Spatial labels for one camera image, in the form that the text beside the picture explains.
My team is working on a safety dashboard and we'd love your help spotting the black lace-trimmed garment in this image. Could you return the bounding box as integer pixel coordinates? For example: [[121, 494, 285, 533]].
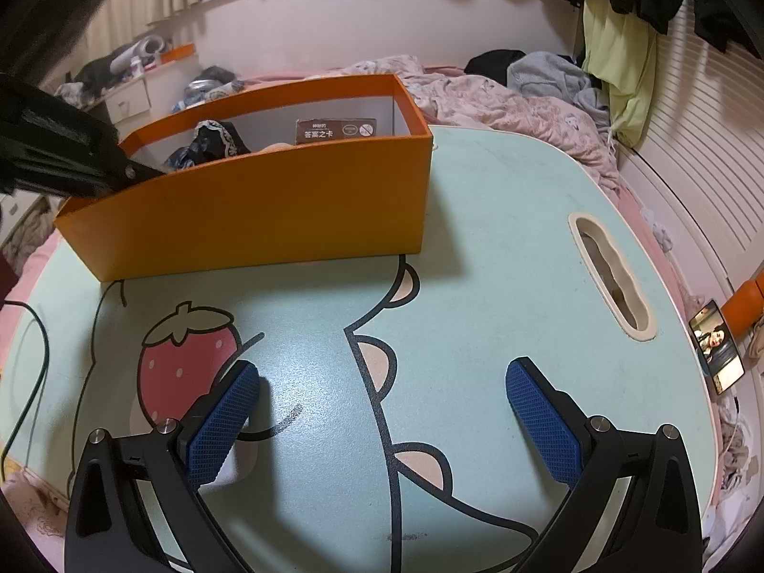
[[164, 120, 255, 171]]

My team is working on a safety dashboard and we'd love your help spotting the blue patterned cloth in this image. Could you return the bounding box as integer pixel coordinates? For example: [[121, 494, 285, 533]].
[[185, 65, 247, 104]]

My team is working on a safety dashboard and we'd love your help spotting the yellow-green garment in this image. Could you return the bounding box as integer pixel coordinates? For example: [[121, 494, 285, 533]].
[[582, 0, 658, 145]]

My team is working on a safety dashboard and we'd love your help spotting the dark clothes pile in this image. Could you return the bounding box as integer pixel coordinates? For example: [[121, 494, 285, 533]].
[[56, 51, 129, 102]]

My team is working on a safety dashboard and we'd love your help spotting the white cylindrical device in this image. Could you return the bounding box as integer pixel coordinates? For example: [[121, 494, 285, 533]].
[[110, 36, 165, 70]]

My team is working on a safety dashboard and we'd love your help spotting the smartphone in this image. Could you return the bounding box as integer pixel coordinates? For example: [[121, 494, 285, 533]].
[[688, 301, 746, 395]]

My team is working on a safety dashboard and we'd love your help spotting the black cable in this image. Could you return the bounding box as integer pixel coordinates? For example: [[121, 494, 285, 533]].
[[0, 300, 50, 472]]

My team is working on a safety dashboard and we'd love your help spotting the white drawer unit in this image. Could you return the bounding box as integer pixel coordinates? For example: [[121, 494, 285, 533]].
[[104, 77, 151, 124]]

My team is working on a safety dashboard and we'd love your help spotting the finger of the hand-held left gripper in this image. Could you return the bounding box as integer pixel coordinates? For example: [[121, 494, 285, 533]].
[[0, 74, 167, 198]]

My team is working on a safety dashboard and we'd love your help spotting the orange cardboard piece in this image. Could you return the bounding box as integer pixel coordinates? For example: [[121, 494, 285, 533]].
[[731, 271, 764, 335]]

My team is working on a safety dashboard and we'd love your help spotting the beige curtain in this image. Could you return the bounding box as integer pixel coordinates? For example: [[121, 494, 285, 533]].
[[84, 0, 201, 66]]

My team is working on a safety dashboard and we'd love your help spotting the pink floral quilt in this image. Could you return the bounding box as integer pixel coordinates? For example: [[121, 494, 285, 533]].
[[325, 55, 622, 192]]

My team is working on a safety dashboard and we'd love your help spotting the grey hoodie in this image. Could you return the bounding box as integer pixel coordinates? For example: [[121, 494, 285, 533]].
[[507, 51, 611, 109]]

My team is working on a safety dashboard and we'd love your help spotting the orange cardboard box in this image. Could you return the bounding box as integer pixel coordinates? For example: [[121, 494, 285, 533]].
[[53, 73, 432, 281]]

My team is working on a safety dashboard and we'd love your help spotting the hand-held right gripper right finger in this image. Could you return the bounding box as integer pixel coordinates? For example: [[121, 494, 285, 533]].
[[505, 357, 702, 573]]

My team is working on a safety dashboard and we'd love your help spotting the brown card box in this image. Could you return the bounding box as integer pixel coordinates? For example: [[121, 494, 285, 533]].
[[295, 117, 377, 145]]

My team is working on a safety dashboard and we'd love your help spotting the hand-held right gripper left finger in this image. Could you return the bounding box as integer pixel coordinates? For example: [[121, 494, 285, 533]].
[[63, 360, 264, 573]]

